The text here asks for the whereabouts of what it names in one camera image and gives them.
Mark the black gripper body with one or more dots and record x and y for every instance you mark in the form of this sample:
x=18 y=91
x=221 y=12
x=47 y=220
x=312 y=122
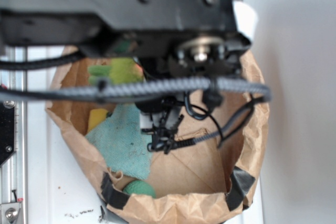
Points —
x=168 y=57

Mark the green plush frog toy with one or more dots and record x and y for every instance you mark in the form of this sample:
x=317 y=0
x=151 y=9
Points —
x=118 y=71

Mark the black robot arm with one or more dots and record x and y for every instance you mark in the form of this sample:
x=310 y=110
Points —
x=107 y=29

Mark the brown paper bag bin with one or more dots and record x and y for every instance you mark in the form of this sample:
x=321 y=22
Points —
x=203 y=183

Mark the light blue terry cloth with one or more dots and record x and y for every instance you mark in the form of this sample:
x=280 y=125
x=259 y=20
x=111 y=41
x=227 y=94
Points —
x=120 y=142

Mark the yellow sponge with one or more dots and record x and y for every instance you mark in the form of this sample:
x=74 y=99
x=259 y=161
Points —
x=96 y=116

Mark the green knitted ball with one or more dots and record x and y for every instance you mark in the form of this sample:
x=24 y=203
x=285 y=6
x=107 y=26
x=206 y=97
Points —
x=139 y=187

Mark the white plastic tray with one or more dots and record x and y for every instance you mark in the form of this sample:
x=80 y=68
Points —
x=57 y=189

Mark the black mounting bracket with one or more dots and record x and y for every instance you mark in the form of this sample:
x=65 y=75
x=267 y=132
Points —
x=7 y=130

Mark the aluminium frame rail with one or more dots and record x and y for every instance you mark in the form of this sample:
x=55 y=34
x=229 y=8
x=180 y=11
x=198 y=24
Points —
x=13 y=172

